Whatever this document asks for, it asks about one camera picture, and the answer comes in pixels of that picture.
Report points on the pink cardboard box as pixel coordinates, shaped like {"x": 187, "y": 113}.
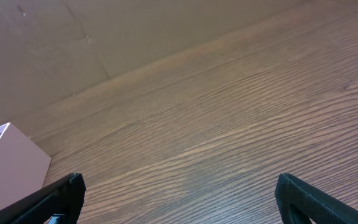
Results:
{"x": 23, "y": 165}

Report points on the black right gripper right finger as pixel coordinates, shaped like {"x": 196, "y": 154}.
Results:
{"x": 300, "y": 202}

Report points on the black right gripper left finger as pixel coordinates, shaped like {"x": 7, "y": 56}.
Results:
{"x": 59, "y": 202}

